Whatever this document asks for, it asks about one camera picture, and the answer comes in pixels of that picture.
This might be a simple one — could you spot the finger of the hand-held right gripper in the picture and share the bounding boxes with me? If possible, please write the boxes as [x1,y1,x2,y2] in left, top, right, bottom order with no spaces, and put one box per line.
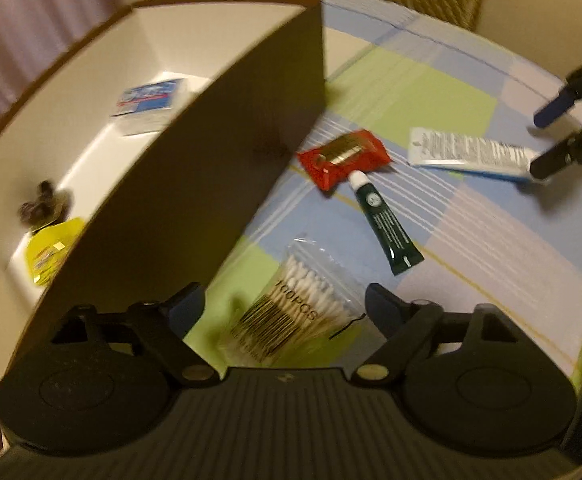
[528,105,582,181]
[534,57,582,128]

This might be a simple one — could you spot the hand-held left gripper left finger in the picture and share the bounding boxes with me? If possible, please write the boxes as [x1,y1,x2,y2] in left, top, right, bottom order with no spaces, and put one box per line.
[51,282,219,383]

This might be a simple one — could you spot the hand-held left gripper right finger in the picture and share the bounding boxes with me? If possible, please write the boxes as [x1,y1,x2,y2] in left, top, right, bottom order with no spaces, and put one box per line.
[353,283,519,383]

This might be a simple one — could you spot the clear bag of cotton swabs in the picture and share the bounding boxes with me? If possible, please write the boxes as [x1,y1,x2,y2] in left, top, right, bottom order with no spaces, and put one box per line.
[218,237,364,366]

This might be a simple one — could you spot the white tube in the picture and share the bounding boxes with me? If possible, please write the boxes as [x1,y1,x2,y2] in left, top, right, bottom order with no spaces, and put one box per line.
[407,127,544,183]

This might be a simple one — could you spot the yellow packet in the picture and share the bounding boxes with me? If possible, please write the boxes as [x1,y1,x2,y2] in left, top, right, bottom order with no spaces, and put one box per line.
[25,217,86,286]

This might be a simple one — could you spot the large brown-rimmed cardboard box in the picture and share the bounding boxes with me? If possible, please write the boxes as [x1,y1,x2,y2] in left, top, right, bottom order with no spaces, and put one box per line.
[0,0,327,411]

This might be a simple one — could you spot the dark hair accessory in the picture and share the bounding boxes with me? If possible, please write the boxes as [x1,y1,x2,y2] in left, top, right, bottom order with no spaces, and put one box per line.
[18,180,72,226]

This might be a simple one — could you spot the blue and white packet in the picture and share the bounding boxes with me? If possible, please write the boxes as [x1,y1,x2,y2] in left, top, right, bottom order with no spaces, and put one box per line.
[111,77,189,136]

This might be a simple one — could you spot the black hair pin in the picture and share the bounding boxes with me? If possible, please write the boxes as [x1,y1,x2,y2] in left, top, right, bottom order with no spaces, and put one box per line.
[328,312,367,341]

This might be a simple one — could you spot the dark green tube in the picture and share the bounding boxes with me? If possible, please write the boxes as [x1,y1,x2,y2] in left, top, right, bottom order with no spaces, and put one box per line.
[348,170,424,276]

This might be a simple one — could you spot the red snack packet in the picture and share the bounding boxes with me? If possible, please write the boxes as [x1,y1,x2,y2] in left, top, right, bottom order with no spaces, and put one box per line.
[296,130,392,193]

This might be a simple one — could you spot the grey-purple curtain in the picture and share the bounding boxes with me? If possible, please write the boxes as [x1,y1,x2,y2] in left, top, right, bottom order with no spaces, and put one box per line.
[0,0,122,141]

